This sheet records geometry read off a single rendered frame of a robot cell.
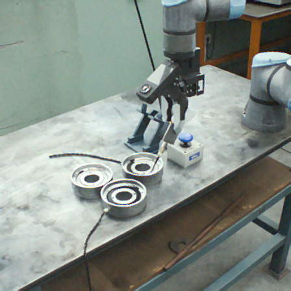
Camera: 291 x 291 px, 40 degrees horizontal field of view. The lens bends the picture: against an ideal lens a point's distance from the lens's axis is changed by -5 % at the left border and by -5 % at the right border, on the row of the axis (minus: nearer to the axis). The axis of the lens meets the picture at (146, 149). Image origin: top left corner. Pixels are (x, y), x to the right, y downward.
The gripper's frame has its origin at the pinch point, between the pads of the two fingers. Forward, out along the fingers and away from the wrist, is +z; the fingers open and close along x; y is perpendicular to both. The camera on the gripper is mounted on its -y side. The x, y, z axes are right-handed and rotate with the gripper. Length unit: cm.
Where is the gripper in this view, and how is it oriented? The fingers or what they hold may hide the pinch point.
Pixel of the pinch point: (171, 128)
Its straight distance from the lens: 103.3
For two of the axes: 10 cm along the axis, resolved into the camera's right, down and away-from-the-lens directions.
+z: 0.2, 8.5, 5.2
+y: 8.0, -3.3, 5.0
